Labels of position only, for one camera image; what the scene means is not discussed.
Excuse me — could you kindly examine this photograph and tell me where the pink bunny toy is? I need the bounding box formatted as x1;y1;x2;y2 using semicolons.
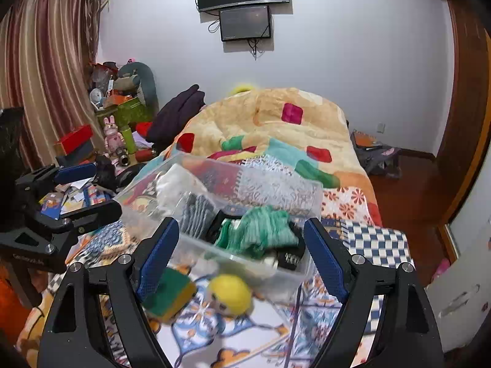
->
103;116;124;158

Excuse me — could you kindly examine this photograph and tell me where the green knitted cloth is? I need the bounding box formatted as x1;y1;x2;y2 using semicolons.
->
214;206;300;255

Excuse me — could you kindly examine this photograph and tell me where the white cabinet panel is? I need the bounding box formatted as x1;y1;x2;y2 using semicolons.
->
424;169;491;353

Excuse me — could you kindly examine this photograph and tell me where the grey striped sock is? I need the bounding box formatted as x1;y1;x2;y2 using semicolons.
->
180;194;218;238

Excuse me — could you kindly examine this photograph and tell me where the yellow plush toy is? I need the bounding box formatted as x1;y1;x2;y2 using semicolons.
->
226;82;262;97

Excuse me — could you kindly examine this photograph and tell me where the orange notebook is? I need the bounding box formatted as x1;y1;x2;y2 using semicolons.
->
351;130;384;150

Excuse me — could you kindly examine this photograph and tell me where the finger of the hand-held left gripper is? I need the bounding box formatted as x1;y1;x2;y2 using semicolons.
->
15;162;98;220
0;198;123;274

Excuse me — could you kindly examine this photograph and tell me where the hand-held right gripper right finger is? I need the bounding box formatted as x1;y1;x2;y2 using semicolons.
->
303;217;446;368

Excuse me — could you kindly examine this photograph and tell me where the green cardboard box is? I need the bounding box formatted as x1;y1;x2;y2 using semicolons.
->
113;98;154;132

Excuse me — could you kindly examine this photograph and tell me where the orange cloth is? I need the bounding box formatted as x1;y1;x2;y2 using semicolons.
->
0;268;52;353

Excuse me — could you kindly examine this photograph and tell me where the black monitor cable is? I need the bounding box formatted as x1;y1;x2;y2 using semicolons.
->
247;38;266;61

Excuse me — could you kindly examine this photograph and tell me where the black bag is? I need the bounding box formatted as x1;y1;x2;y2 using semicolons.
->
94;155;119;193

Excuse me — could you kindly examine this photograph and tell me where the grey plush toy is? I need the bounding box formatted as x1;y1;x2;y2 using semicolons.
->
118;61;159;113

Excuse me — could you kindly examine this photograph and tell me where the yellow haired plush doll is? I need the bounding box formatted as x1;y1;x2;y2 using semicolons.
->
199;274;254;316

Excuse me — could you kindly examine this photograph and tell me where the grey backpack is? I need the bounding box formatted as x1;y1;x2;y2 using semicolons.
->
357;146;402;179

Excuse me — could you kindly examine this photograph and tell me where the colourful patchwork bedsheet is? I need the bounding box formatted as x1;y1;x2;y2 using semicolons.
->
19;184;417;368

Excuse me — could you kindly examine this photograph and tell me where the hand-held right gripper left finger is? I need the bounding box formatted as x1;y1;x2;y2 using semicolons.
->
36;217;181;368

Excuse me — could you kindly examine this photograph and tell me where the brown wooden door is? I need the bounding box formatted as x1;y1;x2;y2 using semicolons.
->
433;0;491;234

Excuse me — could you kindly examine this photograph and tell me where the white cloth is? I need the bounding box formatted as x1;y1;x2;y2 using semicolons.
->
155;164;200;215

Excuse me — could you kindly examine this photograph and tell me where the colourful picture book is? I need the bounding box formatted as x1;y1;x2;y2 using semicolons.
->
38;183;113;221

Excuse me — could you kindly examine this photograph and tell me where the dark purple jacket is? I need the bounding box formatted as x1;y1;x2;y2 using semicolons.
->
146;84;206;145

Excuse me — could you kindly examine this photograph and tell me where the green bottle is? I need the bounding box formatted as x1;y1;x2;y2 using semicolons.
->
122;125;136;155

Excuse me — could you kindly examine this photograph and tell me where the black printed cloth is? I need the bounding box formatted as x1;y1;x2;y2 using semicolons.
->
275;237;307;274

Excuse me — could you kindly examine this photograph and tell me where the green and yellow plush block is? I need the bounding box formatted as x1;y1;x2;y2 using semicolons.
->
144;267;198;320

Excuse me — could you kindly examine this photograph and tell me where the orange plush quilt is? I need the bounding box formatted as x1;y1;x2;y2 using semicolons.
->
165;86;384;228

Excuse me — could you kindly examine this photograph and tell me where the red box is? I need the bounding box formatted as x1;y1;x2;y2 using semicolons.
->
54;125;95;155

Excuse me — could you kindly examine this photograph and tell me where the striped brown curtain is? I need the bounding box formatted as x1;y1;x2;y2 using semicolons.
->
0;0;105;171

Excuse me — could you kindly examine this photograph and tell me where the clear plastic storage box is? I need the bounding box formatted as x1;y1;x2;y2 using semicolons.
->
113;152;323;303

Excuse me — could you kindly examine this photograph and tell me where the small black wall monitor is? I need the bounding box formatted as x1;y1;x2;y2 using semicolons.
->
219;5;272;42

